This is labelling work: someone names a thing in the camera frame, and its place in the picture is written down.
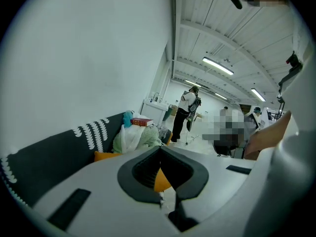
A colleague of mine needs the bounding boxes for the dark patterned cushion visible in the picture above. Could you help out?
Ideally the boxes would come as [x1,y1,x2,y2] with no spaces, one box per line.
[158,126,173,144]

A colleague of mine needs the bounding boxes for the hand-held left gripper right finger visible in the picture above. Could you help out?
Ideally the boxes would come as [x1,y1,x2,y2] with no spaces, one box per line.
[159,146,257,232]

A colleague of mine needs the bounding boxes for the black chest strap mount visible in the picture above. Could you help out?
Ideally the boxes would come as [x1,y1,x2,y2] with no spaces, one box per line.
[277,50,304,104]

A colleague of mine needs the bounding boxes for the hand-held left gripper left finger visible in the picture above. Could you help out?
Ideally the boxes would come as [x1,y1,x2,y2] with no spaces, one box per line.
[32,146,181,237]

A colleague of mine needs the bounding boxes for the teal plush toy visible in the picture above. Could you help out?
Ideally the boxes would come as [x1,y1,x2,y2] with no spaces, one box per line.
[122,110,135,129]

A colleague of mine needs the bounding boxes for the red book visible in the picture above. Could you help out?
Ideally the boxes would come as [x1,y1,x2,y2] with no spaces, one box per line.
[130,118,155,128]

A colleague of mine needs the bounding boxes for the white sink cabinet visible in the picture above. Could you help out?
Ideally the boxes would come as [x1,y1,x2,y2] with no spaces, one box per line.
[141,100,170,123]

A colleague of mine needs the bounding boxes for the white and green blanket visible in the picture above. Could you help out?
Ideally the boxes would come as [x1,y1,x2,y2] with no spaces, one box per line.
[113,124,163,154]

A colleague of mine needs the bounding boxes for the person's right forearm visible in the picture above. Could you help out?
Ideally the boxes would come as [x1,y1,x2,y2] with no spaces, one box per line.
[243,110,292,160]

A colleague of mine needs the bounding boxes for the dark patterned sofa seat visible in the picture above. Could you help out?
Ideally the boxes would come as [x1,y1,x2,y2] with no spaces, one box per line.
[0,111,173,207]

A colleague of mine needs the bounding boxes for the orange pillow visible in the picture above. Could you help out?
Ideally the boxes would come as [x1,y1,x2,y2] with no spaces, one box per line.
[93,151,173,193]

